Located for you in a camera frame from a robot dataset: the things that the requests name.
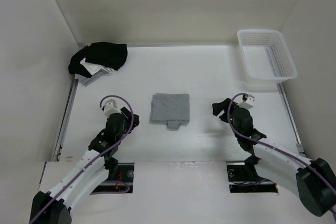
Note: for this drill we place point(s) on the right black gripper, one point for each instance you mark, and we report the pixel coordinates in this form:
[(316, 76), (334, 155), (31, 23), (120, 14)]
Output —
[(217, 107)]

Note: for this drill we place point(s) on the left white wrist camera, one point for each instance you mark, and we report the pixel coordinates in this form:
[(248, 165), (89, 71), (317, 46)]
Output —
[(110, 108)]

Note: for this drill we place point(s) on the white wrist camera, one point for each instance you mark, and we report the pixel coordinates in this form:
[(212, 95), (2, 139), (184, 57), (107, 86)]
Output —
[(247, 102), (110, 108)]

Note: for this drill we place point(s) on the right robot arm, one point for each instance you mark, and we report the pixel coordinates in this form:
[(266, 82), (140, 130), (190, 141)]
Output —
[(312, 181)]

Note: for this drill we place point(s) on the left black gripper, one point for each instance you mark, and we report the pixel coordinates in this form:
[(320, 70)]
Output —
[(128, 118)]

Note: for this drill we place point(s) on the white folded tank top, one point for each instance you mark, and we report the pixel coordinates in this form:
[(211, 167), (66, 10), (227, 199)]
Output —
[(95, 68)]

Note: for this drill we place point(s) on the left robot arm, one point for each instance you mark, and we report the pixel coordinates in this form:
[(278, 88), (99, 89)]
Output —
[(95, 167)]

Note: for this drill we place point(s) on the white plastic basket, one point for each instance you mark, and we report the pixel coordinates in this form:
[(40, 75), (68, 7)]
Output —
[(265, 57)]

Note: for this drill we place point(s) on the aluminium table rail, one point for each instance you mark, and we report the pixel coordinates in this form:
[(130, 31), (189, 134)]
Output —
[(291, 119), (59, 140)]

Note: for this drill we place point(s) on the grey tank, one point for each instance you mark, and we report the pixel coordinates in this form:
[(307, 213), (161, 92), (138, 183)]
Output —
[(87, 81), (170, 109)]

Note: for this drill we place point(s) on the grey folded tank top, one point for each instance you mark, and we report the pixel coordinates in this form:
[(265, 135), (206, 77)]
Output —
[(87, 81)]

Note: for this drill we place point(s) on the left aluminium table rail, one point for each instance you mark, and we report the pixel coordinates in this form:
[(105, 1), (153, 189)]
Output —
[(59, 140)]

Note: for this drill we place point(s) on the right aluminium table rail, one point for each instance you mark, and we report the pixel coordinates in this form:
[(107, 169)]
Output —
[(291, 119)]

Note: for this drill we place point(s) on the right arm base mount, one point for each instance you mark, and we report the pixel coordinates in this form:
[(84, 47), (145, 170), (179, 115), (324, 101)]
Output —
[(242, 180)]

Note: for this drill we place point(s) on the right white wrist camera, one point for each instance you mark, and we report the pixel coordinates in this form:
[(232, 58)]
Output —
[(247, 102)]

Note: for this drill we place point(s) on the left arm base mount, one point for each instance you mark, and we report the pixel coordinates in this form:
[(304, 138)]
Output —
[(126, 176)]

